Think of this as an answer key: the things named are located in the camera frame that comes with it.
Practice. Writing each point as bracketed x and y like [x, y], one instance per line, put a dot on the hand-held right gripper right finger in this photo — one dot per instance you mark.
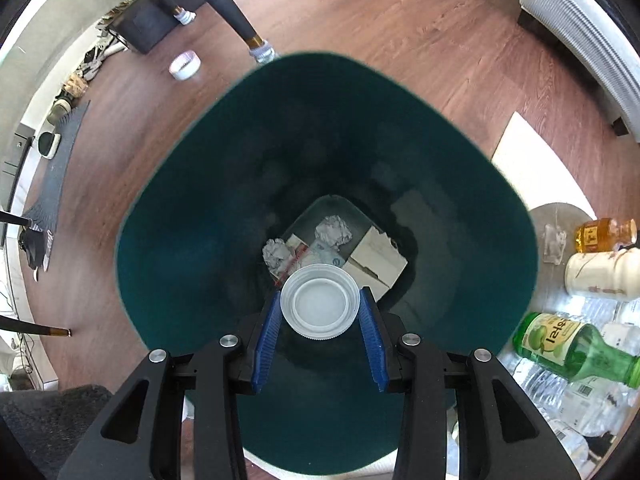
[372, 340]

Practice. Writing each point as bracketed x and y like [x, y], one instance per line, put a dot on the white paper ball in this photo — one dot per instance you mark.
[334, 230]

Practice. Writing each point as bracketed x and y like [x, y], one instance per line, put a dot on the crumpled clear plastic piece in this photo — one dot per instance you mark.
[555, 242]

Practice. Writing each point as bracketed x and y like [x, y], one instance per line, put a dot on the white plastic lid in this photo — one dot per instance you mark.
[320, 305]

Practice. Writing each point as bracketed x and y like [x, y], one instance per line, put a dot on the green glass bottle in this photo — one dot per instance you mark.
[565, 342]

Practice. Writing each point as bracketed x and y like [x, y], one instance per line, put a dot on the large white paper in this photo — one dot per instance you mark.
[276, 256]

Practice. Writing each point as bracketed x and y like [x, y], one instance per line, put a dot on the black gold-tipped furniture leg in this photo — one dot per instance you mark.
[35, 327]

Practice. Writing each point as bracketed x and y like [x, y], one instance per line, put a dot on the grey tub armchair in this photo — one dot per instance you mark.
[575, 20]

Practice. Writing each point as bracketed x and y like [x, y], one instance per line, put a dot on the white plastic bottle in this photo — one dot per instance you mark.
[600, 275]

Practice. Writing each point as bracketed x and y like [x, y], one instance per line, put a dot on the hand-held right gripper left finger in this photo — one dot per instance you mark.
[265, 345]

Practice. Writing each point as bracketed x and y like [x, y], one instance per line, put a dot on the white tape roll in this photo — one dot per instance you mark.
[184, 66]

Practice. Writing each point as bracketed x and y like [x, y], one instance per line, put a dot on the white floor mat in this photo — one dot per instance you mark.
[535, 170]

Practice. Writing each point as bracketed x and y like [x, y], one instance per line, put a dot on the red and white cardboard box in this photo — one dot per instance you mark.
[375, 255]

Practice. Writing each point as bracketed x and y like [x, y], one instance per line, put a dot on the black storage box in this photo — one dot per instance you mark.
[145, 25]

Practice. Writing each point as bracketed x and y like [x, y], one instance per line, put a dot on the dark grey fabric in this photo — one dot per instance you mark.
[45, 420]

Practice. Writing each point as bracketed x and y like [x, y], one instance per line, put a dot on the orange juice bottle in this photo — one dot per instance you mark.
[605, 235]

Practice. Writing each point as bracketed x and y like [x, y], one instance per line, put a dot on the pile of clear plastic bottles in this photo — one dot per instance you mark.
[575, 410]

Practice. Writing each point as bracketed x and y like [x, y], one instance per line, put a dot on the dark grey patterned rug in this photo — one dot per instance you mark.
[55, 180]

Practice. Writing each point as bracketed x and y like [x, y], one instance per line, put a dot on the dark green trash bin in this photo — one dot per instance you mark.
[200, 235]

